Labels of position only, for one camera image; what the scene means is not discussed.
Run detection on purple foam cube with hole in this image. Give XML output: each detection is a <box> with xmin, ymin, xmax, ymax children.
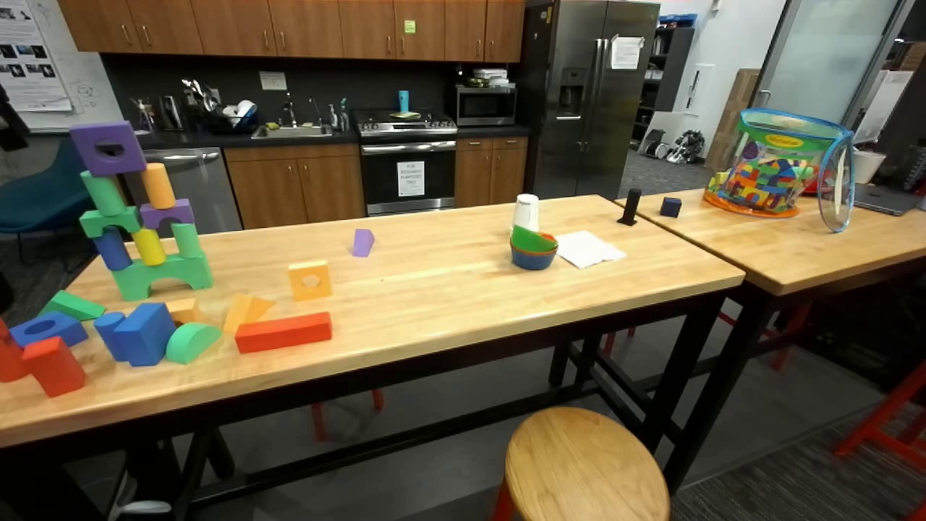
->
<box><xmin>67</xmin><ymin>122</ymin><xmax>146</xmax><ymax>178</ymax></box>

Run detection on purple foam triangle block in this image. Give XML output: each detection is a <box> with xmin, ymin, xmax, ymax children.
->
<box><xmin>348</xmin><ymin>226</ymin><xmax>378</xmax><ymax>259</ymax></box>

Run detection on long red-orange foam block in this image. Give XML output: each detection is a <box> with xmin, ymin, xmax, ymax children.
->
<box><xmin>230</xmin><ymin>309</ymin><xmax>336</xmax><ymax>355</ymax></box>

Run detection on yellow foam triangle block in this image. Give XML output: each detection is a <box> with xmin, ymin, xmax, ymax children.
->
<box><xmin>220</xmin><ymin>291</ymin><xmax>278</xmax><ymax>339</ymax></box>

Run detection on green half cylinder block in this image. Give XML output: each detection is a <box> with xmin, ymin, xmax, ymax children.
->
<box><xmin>162</xmin><ymin>320</ymin><xmax>225</xmax><ymax>368</ymax></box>

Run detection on orange rectangular foam block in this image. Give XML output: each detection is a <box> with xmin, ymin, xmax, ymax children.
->
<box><xmin>162</xmin><ymin>296</ymin><xmax>206</xmax><ymax>326</ymax></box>

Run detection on purple foam arch block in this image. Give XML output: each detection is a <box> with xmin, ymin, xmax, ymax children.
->
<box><xmin>136</xmin><ymin>196</ymin><xmax>196</xmax><ymax>238</ymax></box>

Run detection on clear bag of colourful blocks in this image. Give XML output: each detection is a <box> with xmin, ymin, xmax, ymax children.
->
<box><xmin>699</xmin><ymin>108</ymin><xmax>858</xmax><ymax>233</ymax></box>

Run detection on green foam arch block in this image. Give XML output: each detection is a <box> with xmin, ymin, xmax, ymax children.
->
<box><xmin>110</xmin><ymin>220</ymin><xmax>216</xmax><ymax>304</ymax></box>

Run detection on blue rectangular foam block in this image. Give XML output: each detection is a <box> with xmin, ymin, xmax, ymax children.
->
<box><xmin>113</xmin><ymin>300</ymin><xmax>180</xmax><ymax>371</ymax></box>

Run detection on short green foam block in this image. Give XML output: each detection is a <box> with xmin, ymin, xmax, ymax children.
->
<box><xmin>77</xmin><ymin>203</ymin><xmax>143</xmax><ymax>244</ymax></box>

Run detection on long green foam block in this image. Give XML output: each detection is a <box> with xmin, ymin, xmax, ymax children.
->
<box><xmin>38</xmin><ymin>290</ymin><xmax>110</xmax><ymax>323</ymax></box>

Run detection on blue square block with hole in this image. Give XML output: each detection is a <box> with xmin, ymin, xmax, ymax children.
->
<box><xmin>9</xmin><ymin>309</ymin><xmax>89</xmax><ymax>354</ymax></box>

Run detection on short red foam block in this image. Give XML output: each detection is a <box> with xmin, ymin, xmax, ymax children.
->
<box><xmin>19</xmin><ymin>332</ymin><xmax>89</xmax><ymax>400</ymax></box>

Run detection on tall red foam block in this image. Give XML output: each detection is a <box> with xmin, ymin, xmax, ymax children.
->
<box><xmin>0</xmin><ymin>317</ymin><xmax>28</xmax><ymax>385</ymax></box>

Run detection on blue bowl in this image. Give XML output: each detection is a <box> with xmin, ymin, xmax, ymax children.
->
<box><xmin>510</xmin><ymin>246</ymin><xmax>557</xmax><ymax>275</ymax></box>

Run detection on green bowl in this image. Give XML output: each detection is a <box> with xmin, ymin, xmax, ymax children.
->
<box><xmin>507</xmin><ymin>222</ymin><xmax>560</xmax><ymax>257</ymax></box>

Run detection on white cup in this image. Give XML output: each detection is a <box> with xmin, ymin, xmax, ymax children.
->
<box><xmin>510</xmin><ymin>190</ymin><xmax>543</xmax><ymax>238</ymax></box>

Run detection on narrow brown wooden base cabinet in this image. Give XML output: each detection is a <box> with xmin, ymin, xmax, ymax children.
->
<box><xmin>450</xmin><ymin>134</ymin><xmax>533</xmax><ymax>207</ymax></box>

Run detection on white paper on oven door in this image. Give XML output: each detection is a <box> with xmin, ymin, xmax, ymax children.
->
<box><xmin>392</xmin><ymin>160</ymin><xmax>429</xmax><ymax>200</ymax></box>

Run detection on stainless steel stove oven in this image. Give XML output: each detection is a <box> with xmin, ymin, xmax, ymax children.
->
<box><xmin>355</xmin><ymin>110</ymin><xmax>459</xmax><ymax>217</ymax></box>

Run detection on white paper sheet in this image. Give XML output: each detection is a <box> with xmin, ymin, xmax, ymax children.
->
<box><xmin>553</xmin><ymin>228</ymin><xmax>628</xmax><ymax>272</ymax></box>

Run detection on black microwave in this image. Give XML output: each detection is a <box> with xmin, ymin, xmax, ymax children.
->
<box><xmin>453</xmin><ymin>83</ymin><xmax>520</xmax><ymax>129</ymax></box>

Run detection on yellow foam cube with hole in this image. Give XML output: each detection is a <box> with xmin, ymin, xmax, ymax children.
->
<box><xmin>285</xmin><ymin>257</ymin><xmax>336</xmax><ymax>304</ymax></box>

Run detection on black cylindrical object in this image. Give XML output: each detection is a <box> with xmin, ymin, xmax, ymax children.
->
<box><xmin>617</xmin><ymin>186</ymin><xmax>646</xmax><ymax>228</ymax></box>

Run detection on stainless steel fridge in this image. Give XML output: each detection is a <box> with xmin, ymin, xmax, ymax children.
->
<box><xmin>523</xmin><ymin>0</ymin><xmax>663</xmax><ymax>203</ymax></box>

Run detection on white plastic container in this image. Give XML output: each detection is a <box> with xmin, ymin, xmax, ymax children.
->
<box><xmin>469</xmin><ymin>67</ymin><xmax>514</xmax><ymax>93</ymax></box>

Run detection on brown wooden base cabinets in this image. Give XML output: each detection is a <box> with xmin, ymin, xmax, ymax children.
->
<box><xmin>223</xmin><ymin>142</ymin><xmax>366</xmax><ymax>232</ymax></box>

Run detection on steel kitchen sink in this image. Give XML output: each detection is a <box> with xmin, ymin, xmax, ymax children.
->
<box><xmin>251</xmin><ymin>118</ymin><xmax>337</xmax><ymax>142</ymax></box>

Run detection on wooden stool with red legs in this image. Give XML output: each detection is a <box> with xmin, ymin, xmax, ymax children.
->
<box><xmin>491</xmin><ymin>406</ymin><xmax>673</xmax><ymax>521</ymax></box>
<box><xmin>307</xmin><ymin>385</ymin><xmax>387</xmax><ymax>445</ymax></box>
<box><xmin>832</xmin><ymin>359</ymin><xmax>926</xmax><ymax>521</ymax></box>

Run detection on white paper on fridge door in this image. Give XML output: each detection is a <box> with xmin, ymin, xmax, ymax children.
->
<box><xmin>608</xmin><ymin>35</ymin><xmax>646</xmax><ymax>73</ymax></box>

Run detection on dish rack with dishes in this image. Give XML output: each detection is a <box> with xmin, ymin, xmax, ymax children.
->
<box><xmin>175</xmin><ymin>74</ymin><xmax>264</xmax><ymax>136</ymax></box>

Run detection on brown wooden board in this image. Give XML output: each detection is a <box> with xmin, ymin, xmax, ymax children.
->
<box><xmin>699</xmin><ymin>67</ymin><xmax>764</xmax><ymax>178</ymax></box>

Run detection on orange foam cylinder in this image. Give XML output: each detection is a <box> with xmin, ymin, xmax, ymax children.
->
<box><xmin>138</xmin><ymin>160</ymin><xmax>180</xmax><ymax>212</ymax></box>

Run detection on yellow foam cylinder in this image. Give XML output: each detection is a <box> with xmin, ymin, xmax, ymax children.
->
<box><xmin>129</xmin><ymin>226</ymin><xmax>171</xmax><ymax>270</ymax></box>

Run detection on green foam cylinder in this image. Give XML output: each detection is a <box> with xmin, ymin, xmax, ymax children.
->
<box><xmin>77</xmin><ymin>167</ymin><xmax>129</xmax><ymax>217</ymax></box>

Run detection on frosted glass door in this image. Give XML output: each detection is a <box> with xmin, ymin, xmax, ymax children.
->
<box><xmin>748</xmin><ymin>0</ymin><xmax>913</xmax><ymax>126</ymax></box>

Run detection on grey laptop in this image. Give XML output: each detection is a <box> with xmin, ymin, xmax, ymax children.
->
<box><xmin>850</xmin><ymin>178</ymin><xmax>926</xmax><ymax>220</ymax></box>

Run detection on blue chair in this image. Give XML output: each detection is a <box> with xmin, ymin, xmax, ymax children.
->
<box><xmin>0</xmin><ymin>142</ymin><xmax>96</xmax><ymax>239</ymax></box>

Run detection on brown wooden wall cabinets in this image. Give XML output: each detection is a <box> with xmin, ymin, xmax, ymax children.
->
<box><xmin>55</xmin><ymin>0</ymin><xmax>530</xmax><ymax>67</ymax></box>

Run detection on white wall poster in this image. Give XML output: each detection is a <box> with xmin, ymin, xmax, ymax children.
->
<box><xmin>0</xmin><ymin>0</ymin><xmax>77</xmax><ymax>116</ymax></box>

